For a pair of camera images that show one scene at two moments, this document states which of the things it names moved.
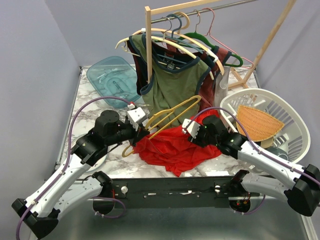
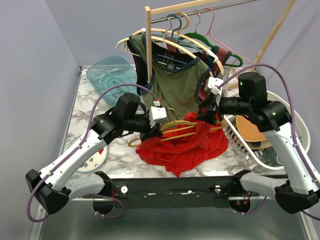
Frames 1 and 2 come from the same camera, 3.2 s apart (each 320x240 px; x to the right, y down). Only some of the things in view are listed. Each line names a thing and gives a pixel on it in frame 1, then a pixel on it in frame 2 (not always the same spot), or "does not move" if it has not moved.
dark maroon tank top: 141,68 does not move
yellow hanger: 171,112 -> 176,125
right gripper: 197,142 -> 208,116
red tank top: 170,145 does not move
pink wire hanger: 221,43 does not move
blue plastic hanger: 176,38 does not move
